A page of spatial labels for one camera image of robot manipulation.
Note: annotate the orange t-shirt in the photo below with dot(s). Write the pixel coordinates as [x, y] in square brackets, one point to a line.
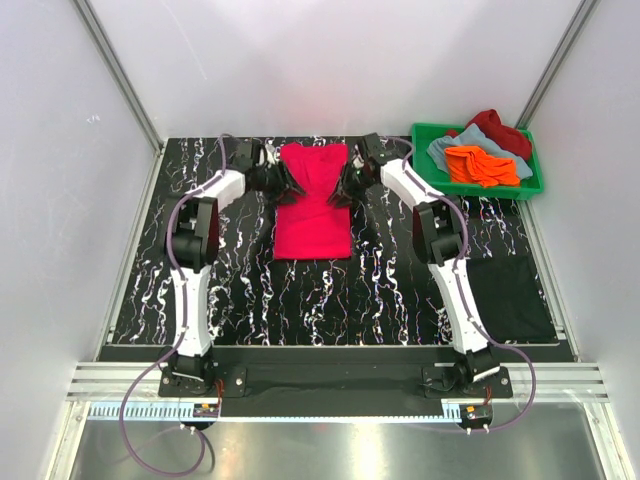
[472, 165]

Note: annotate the black folded cloth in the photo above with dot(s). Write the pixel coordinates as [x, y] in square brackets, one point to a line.
[508, 300]

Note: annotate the dark red t-shirt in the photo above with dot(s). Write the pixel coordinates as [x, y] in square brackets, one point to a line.
[486, 130]

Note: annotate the green plastic bin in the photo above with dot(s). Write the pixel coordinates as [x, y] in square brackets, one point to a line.
[424, 133]

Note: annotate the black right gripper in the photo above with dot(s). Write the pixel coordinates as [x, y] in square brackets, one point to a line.
[344, 201]

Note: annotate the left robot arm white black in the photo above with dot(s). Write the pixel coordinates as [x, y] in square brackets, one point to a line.
[191, 245]

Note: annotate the grey blue t-shirt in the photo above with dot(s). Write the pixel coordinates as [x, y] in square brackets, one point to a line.
[440, 150]

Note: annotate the pink red t-shirt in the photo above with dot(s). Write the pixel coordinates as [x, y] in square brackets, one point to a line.
[312, 228]

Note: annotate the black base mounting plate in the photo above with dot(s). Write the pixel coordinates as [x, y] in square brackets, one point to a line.
[246, 371]

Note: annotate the aluminium frame rail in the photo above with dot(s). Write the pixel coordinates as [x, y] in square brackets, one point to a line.
[545, 382]

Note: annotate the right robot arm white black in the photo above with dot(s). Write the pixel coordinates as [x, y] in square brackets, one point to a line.
[440, 240]

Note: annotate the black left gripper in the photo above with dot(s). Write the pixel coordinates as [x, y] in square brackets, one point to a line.
[279, 172]

